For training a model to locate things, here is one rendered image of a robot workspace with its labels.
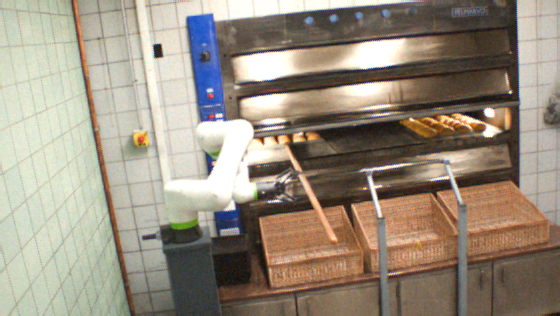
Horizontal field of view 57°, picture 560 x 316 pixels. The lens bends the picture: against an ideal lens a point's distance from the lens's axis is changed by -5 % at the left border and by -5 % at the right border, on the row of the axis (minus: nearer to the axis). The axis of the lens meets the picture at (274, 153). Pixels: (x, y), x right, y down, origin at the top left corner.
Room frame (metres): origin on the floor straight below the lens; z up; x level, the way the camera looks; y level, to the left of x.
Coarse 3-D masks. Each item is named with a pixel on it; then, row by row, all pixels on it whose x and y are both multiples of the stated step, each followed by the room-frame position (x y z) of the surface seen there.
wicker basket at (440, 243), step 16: (352, 208) 3.27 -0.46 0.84; (368, 208) 3.30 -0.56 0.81; (384, 208) 3.30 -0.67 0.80; (400, 208) 3.30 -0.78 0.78; (416, 208) 3.31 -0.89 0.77; (432, 208) 3.30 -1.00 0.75; (368, 224) 3.27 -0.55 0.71; (400, 224) 3.27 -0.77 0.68; (416, 224) 3.28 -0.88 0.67; (432, 224) 3.28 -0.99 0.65; (448, 224) 3.03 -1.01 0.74; (368, 240) 3.24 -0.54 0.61; (400, 240) 3.23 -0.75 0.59; (416, 240) 3.20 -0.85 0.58; (432, 240) 2.86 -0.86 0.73; (448, 240) 2.87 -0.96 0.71; (368, 256) 2.91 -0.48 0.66; (400, 256) 2.85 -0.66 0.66; (416, 256) 2.86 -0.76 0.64; (432, 256) 2.86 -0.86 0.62; (448, 256) 2.87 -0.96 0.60
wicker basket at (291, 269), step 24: (288, 216) 3.27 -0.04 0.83; (312, 216) 3.27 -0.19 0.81; (336, 216) 3.28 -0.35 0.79; (264, 240) 3.03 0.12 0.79; (288, 240) 3.23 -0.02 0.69; (312, 240) 3.23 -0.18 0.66; (288, 264) 2.80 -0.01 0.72; (312, 264) 2.82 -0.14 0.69; (336, 264) 3.00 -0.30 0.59; (360, 264) 2.87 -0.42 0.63
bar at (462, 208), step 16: (432, 160) 2.99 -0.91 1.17; (448, 160) 2.99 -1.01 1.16; (320, 176) 2.95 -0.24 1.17; (336, 176) 2.95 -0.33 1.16; (368, 176) 2.95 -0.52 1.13; (448, 176) 2.95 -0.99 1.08; (464, 208) 2.77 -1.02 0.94; (384, 224) 2.74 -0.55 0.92; (464, 224) 2.77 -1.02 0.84; (384, 240) 2.74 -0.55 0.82; (464, 240) 2.77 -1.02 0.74; (384, 256) 2.74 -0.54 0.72; (464, 256) 2.77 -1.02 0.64; (384, 272) 2.74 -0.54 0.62; (464, 272) 2.77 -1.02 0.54; (384, 288) 2.74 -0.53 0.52; (464, 288) 2.77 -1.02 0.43; (384, 304) 2.74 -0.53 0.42; (464, 304) 2.77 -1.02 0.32
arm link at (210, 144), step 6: (198, 126) 2.49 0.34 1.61; (204, 126) 2.47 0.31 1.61; (210, 126) 2.46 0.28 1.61; (216, 126) 2.46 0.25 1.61; (198, 132) 2.47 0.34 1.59; (204, 132) 2.45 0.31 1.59; (210, 132) 2.45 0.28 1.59; (198, 138) 2.46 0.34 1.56; (204, 138) 2.45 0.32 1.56; (210, 138) 2.44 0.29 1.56; (216, 138) 2.44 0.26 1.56; (204, 144) 2.46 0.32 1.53; (210, 144) 2.46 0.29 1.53; (216, 144) 2.46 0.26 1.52; (210, 150) 2.51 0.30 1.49; (216, 150) 2.52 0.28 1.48
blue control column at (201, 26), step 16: (192, 16) 3.25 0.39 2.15; (208, 16) 3.26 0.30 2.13; (192, 32) 3.25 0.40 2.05; (208, 32) 3.26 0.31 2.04; (192, 48) 3.25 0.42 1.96; (208, 48) 3.25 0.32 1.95; (208, 64) 3.25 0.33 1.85; (208, 80) 3.25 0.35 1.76; (208, 112) 3.25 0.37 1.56; (224, 112) 3.26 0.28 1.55; (208, 160) 3.25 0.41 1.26; (224, 224) 3.25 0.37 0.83; (240, 224) 3.26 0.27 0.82
